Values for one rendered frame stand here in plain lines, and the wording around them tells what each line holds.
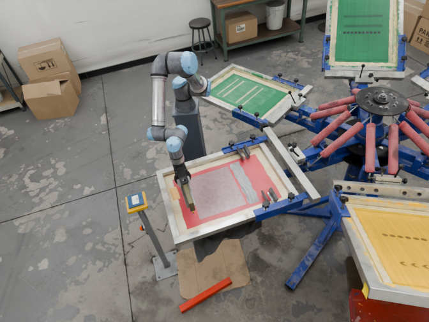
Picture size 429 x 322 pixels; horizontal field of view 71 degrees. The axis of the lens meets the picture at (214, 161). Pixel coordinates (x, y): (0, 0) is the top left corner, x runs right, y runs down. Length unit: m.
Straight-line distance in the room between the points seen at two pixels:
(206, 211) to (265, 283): 1.03
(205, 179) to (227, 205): 0.26
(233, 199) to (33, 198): 2.56
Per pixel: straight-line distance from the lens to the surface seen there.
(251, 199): 1.90
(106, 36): 5.35
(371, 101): 2.13
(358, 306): 1.53
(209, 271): 2.71
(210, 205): 1.89
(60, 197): 3.73
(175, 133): 1.67
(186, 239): 1.75
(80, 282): 3.05
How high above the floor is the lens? 2.50
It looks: 46 degrees down
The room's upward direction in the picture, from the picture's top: 8 degrees counter-clockwise
